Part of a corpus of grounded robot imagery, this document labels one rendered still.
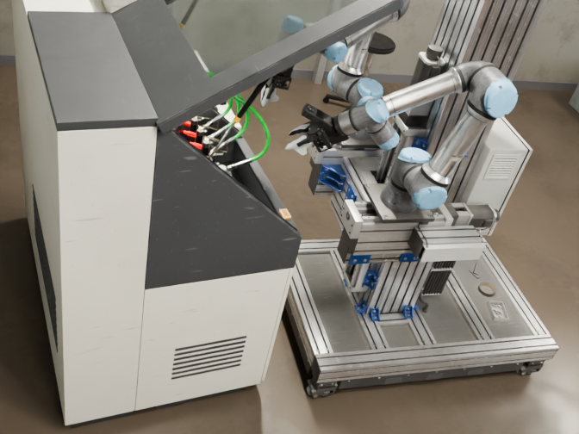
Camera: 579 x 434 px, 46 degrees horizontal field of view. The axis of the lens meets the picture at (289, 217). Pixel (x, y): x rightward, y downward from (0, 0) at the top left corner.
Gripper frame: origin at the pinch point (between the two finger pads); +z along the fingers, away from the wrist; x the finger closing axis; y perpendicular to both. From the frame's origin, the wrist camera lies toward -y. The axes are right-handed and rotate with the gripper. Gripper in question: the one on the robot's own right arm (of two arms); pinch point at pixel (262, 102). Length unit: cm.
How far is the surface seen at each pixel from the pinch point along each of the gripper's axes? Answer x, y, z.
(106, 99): -44, -70, -14
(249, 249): -49, -11, 35
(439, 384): -56, 112, 109
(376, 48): 174, 159, 24
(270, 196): -23.7, 4.3, 28.2
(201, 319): -47, -19, 71
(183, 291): -49, -31, 56
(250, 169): -2.4, 3.2, 29.1
